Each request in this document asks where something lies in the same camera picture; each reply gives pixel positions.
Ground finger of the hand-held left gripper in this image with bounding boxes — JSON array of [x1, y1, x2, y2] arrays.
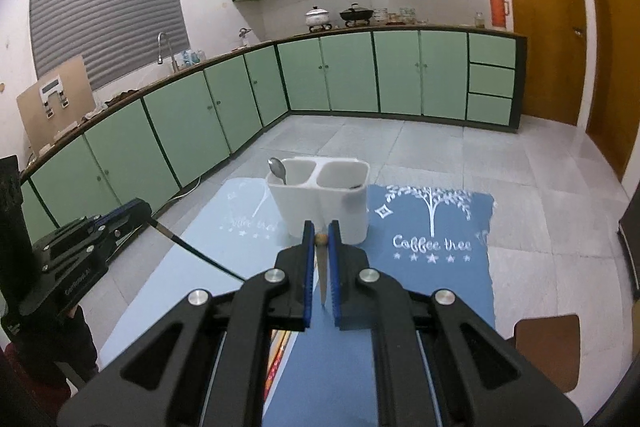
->
[[32, 206, 154, 276], [91, 199, 152, 229]]

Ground grey window blind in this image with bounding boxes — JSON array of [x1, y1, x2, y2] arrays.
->
[[30, 0, 191, 90]]

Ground green base cabinets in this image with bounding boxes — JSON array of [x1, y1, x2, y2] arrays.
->
[[20, 29, 529, 228]]

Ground tall black object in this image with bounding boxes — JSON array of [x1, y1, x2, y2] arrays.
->
[[0, 155, 32, 308]]

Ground grey chopstick with wooden end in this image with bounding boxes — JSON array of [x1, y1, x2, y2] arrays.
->
[[317, 232, 330, 307]]

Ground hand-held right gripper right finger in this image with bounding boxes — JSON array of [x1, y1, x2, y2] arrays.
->
[[327, 220, 584, 427]]

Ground black wok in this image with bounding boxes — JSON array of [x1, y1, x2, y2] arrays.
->
[[339, 3, 375, 27]]

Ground black furniture edge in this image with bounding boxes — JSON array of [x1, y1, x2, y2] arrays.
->
[[617, 202, 640, 301]]

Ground black chopstick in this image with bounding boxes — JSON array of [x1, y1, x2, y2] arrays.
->
[[149, 220, 247, 282]]

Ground cardboard board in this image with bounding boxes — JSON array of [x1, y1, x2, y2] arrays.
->
[[16, 57, 96, 153]]

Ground white two-compartment utensil holder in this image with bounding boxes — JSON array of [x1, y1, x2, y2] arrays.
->
[[265, 155, 371, 246]]

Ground metal spoon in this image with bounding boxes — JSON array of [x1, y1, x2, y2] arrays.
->
[[268, 157, 288, 186]]

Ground row of glass jars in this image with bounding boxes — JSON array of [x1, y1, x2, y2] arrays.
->
[[375, 7, 429, 26]]

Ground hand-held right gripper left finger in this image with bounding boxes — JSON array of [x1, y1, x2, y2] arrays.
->
[[57, 220, 318, 427]]

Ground metal faucet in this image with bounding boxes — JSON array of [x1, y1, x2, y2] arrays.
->
[[156, 32, 176, 73]]

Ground person's left forearm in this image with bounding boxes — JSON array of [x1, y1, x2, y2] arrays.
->
[[0, 302, 101, 389]]

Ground light blue printed placemat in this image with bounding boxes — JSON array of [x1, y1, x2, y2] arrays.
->
[[97, 177, 301, 368]]

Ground white cooking pot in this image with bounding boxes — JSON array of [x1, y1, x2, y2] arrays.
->
[[304, 6, 331, 28]]

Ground wooden door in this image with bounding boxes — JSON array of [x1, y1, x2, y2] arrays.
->
[[581, 0, 640, 183], [493, 0, 587, 126]]

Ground brown stool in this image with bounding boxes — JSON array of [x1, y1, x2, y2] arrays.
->
[[513, 314, 581, 394]]

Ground orange thermos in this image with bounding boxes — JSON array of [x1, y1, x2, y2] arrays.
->
[[489, 0, 511, 30]]

